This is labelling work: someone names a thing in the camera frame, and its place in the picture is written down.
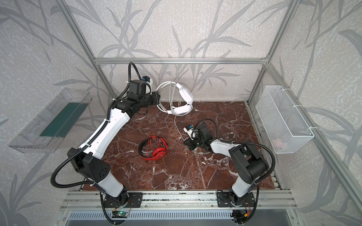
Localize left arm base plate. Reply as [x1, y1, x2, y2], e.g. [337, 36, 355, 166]
[103, 192, 143, 208]

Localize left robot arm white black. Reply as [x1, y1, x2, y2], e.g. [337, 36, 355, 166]
[51, 73, 160, 206]

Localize white wire mesh basket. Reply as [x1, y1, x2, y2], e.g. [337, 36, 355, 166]
[256, 86, 314, 154]

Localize red black headphones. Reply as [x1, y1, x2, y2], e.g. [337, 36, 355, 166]
[137, 136, 169, 161]

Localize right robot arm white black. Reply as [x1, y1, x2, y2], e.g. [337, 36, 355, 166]
[183, 119, 276, 207]

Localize red headphone cable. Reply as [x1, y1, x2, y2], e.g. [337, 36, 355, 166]
[145, 135, 167, 160]

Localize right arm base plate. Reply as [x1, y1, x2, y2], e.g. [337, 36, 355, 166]
[216, 190, 256, 208]

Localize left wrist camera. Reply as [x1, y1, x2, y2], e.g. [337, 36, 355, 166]
[141, 76, 153, 87]

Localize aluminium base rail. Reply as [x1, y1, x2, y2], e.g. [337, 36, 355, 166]
[60, 190, 298, 211]

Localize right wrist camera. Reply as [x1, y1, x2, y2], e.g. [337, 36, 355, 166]
[183, 124, 196, 140]

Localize pink object in basket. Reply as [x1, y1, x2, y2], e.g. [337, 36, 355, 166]
[272, 138, 285, 150]

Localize white headphones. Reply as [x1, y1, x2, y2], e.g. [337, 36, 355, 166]
[156, 81, 194, 116]

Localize clear plastic wall tray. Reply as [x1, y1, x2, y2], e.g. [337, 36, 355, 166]
[8, 88, 92, 153]

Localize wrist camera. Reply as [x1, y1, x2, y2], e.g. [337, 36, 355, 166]
[141, 76, 153, 87]
[183, 124, 196, 140]

